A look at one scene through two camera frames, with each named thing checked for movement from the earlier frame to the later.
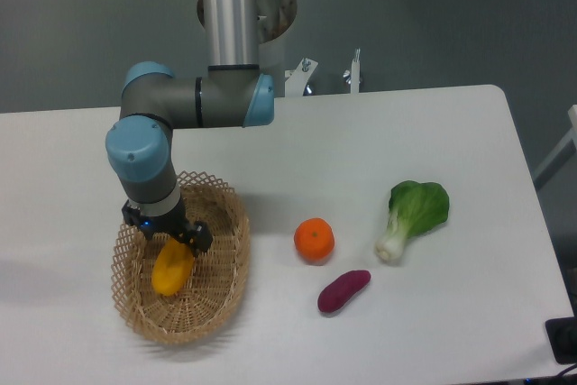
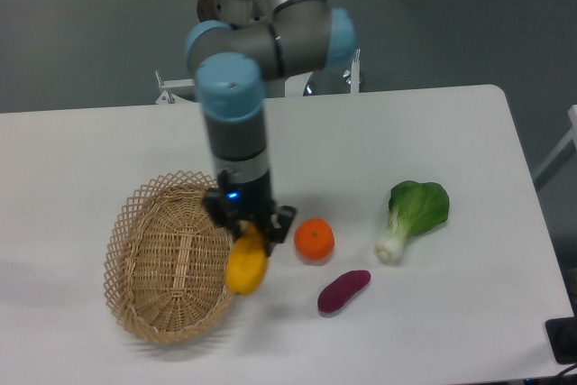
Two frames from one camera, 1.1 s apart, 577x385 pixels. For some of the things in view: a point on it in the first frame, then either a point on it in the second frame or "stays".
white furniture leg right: x=572 y=137 stays
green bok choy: x=415 y=208 stays
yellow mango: x=172 y=267 -> x=246 y=262
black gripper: x=198 y=236 -> x=251 y=201
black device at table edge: x=563 y=336 stays
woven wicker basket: x=213 y=297 stays
